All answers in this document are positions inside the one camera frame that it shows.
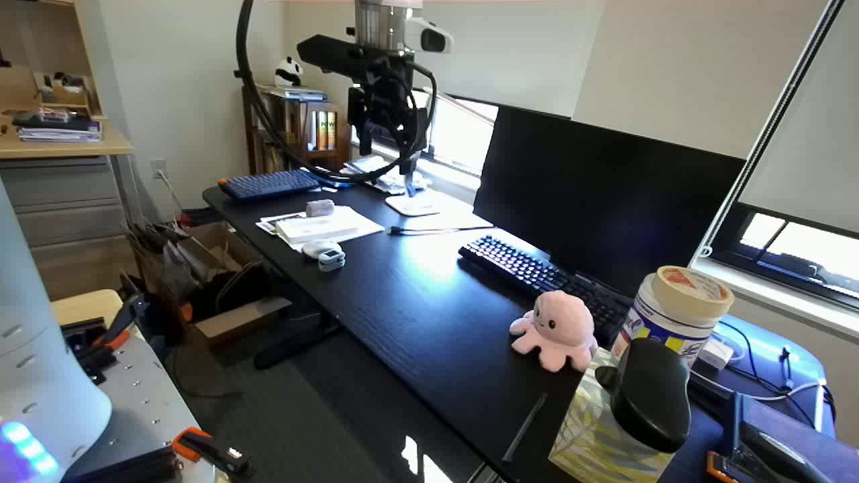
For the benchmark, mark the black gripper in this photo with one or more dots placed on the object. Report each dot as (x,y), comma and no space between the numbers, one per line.
(384,108)

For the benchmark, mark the pink octopus plush toy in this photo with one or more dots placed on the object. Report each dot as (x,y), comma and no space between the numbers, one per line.
(559,324)

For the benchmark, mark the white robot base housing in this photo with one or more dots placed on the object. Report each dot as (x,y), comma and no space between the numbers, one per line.
(42,377)

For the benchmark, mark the panda plush toy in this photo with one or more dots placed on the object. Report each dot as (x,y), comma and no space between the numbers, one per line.
(289,69)

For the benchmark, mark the pile of magazines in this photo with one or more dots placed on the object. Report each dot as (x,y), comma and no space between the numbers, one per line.
(379,170)

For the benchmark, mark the white paper note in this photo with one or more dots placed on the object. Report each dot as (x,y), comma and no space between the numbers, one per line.
(415,205)

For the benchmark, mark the small clear plastic cup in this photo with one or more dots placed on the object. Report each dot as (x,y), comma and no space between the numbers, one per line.
(320,206)

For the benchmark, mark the silver pen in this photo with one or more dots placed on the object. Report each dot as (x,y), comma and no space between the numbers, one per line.
(439,228)

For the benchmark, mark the white paper sheets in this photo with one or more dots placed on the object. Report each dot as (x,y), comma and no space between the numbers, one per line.
(318,225)

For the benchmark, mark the brown wooden bookshelf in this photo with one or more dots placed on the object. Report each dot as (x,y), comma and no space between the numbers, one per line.
(291,128)

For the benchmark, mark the small white tape dispenser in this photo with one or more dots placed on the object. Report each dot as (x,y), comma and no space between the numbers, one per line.
(329,254)

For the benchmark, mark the blue notebook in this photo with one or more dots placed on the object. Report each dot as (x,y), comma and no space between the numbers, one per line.
(270,182)

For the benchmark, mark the black computer keyboard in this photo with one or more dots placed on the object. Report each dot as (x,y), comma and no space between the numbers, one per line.
(528,264)

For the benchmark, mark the open cardboard box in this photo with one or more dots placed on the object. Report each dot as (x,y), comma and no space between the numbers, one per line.
(206,277)

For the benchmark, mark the black computer monitor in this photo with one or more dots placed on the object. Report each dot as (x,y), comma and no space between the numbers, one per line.
(608,195)

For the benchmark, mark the white tub with tape roll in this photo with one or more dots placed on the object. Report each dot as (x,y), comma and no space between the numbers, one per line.
(675,311)

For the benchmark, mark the grey drawer cabinet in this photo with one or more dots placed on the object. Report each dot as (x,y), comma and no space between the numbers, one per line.
(67,222)

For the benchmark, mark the stack of books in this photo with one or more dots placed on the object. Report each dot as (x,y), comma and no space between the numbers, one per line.
(57,123)

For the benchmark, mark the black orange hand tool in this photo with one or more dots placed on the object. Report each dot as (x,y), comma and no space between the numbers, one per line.
(102,336)

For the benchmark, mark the orange black clamp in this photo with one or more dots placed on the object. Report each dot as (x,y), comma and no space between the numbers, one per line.
(210,448)

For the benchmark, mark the white perforated side table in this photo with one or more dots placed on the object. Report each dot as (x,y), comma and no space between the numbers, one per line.
(148,402)

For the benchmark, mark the clear plastic tissue pack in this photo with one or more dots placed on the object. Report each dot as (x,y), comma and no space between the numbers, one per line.
(595,437)

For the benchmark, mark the black computer mouse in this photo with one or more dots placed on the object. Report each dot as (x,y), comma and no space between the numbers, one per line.
(652,391)

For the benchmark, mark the white slanted window pole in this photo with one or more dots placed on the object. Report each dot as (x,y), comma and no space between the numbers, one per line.
(769,123)

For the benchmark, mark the blue fabric bag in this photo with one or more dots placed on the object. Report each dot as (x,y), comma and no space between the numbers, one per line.
(769,356)

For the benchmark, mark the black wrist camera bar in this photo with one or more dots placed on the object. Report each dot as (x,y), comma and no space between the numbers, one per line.
(345,55)

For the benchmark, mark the light wooden wall shelf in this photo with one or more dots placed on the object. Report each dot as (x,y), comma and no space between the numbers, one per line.
(55,143)

